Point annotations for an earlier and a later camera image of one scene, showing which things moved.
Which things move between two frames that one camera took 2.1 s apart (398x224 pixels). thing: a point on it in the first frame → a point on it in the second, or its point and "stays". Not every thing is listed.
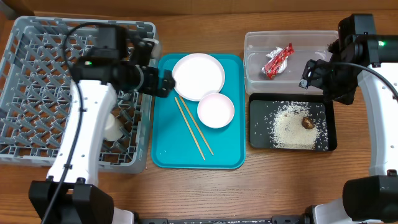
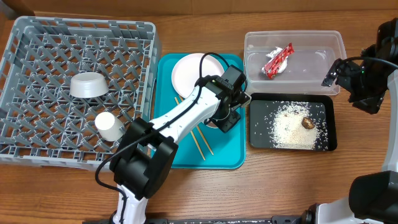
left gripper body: [148, 85] → [227, 119]
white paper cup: [113, 127] stays
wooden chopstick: [189, 129] stays
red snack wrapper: [271, 69] stays
